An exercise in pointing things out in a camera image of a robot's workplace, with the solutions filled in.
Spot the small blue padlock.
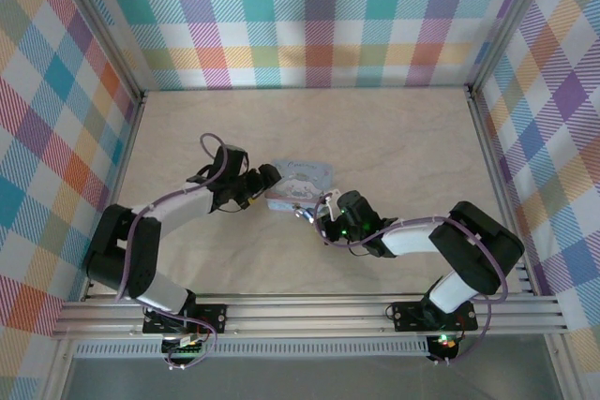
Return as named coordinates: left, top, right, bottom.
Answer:
left=292, top=202, right=316, bottom=226

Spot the aluminium frame post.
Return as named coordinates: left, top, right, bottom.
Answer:
left=466, top=0, right=562, bottom=96
left=49, top=0, right=149, bottom=106

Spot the grey metal sheet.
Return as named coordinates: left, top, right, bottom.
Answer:
left=60, top=355, right=563, bottom=400

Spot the right controller board with LEDs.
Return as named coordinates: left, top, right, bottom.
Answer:
left=430, top=332, right=463, bottom=363

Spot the grey slotted cable duct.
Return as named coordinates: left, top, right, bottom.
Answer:
left=74, top=341, right=430, bottom=360

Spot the pastel cartoon print tin box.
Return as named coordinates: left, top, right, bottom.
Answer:
left=264, top=157, right=337, bottom=214

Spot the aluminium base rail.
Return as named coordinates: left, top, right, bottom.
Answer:
left=51, top=294, right=566, bottom=340

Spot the aluminium side floor rail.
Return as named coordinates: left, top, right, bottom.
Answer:
left=60, top=90, right=150, bottom=307
left=466, top=84, right=585, bottom=400

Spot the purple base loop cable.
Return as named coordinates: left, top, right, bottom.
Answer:
left=163, top=324, right=219, bottom=371

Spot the left controller board green terminal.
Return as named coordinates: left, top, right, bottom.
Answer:
left=161, top=332, right=207, bottom=359

